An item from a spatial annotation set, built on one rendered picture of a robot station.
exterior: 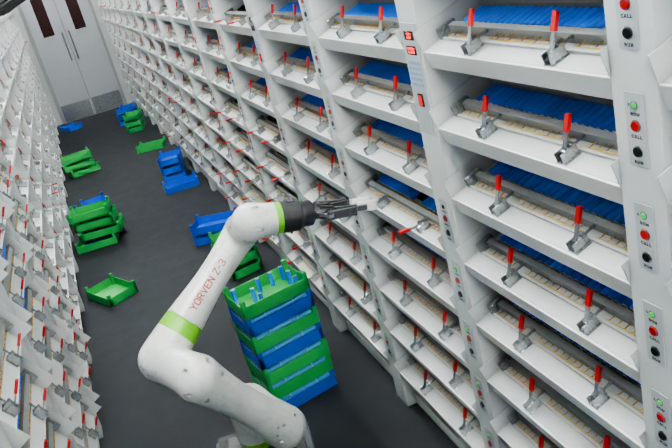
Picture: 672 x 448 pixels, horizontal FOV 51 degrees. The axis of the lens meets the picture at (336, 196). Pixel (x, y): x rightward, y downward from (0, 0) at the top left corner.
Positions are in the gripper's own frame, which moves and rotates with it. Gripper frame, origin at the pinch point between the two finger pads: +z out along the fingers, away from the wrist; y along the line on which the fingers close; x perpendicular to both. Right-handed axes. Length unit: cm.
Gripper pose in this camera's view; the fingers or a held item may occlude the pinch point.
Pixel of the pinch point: (363, 204)
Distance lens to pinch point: 208.7
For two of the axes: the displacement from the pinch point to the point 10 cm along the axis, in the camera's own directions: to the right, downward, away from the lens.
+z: 9.3, -1.4, 3.5
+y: -3.7, -2.5, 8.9
